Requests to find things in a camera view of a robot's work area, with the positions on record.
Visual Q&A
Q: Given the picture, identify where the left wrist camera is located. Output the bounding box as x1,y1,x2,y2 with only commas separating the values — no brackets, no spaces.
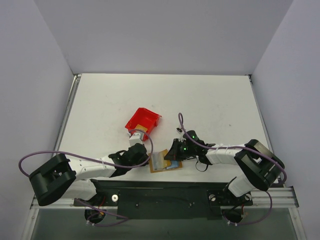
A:
129,131,144,147

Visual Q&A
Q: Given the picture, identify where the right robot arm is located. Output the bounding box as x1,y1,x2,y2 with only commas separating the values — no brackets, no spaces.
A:
164,130,285,205

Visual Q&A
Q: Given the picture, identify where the orange credit card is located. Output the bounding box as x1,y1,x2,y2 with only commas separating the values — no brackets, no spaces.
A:
135,124,148,132
162,149,172,169

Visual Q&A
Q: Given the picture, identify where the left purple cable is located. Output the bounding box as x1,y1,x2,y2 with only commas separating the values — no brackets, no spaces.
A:
18,128,154,227

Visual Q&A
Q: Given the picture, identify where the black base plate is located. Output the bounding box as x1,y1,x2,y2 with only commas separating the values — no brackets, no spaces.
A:
74,179,253,220

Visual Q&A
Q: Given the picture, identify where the aluminium frame rail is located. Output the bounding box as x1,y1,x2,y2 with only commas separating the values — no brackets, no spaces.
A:
30,187,300,209

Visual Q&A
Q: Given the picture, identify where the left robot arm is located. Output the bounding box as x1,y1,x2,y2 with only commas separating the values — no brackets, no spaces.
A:
29,143,150,207

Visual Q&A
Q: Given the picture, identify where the red plastic bin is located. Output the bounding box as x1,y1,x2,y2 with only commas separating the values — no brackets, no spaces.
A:
125,107,162,134

